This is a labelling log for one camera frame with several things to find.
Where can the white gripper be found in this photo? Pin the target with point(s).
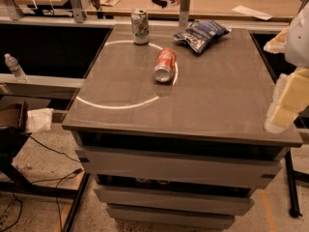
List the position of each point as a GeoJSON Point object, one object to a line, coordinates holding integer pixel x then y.
{"type": "Point", "coordinates": [298, 42]}

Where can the red coke can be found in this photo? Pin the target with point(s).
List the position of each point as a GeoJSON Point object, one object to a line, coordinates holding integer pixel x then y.
{"type": "Point", "coordinates": [165, 65]}

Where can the green white soda can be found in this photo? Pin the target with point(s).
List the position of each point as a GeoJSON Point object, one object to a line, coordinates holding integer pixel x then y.
{"type": "Point", "coordinates": [140, 26]}

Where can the white paper sheet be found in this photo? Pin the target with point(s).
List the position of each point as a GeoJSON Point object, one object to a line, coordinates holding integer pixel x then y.
{"type": "Point", "coordinates": [250, 12]}

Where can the blue chip bag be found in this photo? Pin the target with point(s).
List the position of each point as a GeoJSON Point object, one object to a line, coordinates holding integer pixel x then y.
{"type": "Point", "coordinates": [201, 34]}

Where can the grey drawer cabinet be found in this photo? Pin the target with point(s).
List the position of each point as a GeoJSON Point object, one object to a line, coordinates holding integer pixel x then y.
{"type": "Point", "coordinates": [190, 151]}

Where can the black stand leg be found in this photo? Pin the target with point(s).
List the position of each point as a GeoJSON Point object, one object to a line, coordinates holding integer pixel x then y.
{"type": "Point", "coordinates": [294, 210]}

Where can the clear plastic water bottle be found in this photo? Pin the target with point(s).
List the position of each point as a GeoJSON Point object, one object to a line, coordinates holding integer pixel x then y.
{"type": "Point", "coordinates": [15, 68]}

